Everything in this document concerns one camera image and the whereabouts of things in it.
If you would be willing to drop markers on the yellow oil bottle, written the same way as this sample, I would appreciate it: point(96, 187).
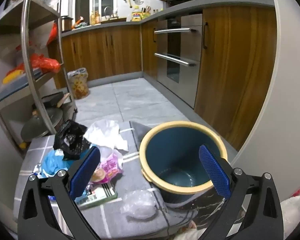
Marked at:
point(136, 15)

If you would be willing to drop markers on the wooden kitchen cabinets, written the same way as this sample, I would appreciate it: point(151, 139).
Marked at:
point(110, 52)

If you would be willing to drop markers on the black plastic bag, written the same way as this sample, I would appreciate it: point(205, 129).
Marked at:
point(70, 140)

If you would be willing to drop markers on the blue bin with yellow rim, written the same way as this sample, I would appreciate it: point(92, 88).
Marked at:
point(175, 150)

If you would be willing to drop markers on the dark frying pan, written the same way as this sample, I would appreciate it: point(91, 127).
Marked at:
point(53, 98)

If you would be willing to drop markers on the metal faucet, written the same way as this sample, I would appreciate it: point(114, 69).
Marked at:
point(108, 10)

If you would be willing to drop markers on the white door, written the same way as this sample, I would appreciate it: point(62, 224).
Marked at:
point(290, 80)

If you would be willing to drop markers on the clear plastic bag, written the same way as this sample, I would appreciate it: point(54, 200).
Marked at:
point(140, 203)

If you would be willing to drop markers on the printed bin with plastic liner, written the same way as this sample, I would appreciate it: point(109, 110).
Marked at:
point(78, 85)

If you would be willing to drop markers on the orange plastic bag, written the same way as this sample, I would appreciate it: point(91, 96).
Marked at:
point(47, 65)

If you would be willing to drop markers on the amber jar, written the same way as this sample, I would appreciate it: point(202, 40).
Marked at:
point(95, 18)

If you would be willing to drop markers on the white plastic bag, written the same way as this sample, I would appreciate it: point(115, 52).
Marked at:
point(105, 132)
point(41, 37)

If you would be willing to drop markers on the white fluffy cloth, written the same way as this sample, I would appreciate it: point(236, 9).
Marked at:
point(295, 212)

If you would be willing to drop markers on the stainless steel oven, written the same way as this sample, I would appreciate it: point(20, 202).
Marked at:
point(182, 77)

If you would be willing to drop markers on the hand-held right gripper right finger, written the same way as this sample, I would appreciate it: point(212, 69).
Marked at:
point(215, 172)

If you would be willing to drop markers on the metal pot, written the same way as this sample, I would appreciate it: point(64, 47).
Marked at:
point(67, 23)

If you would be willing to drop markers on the grey pot lid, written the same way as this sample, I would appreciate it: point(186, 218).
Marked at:
point(40, 127)

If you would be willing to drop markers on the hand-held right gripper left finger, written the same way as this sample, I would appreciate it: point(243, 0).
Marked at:
point(85, 172)

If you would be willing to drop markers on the blue plastic bag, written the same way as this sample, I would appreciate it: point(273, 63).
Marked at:
point(55, 163)

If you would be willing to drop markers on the yellow packet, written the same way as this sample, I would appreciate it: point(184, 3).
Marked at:
point(12, 77)

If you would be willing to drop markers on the white green medicine box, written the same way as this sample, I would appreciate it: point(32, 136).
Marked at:
point(100, 195)

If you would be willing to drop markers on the grey checked cloth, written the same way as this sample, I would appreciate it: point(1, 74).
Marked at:
point(135, 177)

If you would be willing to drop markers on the pink snack wrapper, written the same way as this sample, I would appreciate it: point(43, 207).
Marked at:
point(112, 166)

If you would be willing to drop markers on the colourful snack packets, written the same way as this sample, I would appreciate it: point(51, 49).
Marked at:
point(80, 24)

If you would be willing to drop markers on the red plastic bag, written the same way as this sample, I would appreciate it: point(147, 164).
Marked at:
point(53, 33)

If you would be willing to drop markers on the metal shelf rack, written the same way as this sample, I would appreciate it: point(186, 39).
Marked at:
point(25, 42)

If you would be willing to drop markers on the grey kitchen countertop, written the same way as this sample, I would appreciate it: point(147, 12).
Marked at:
point(215, 3)

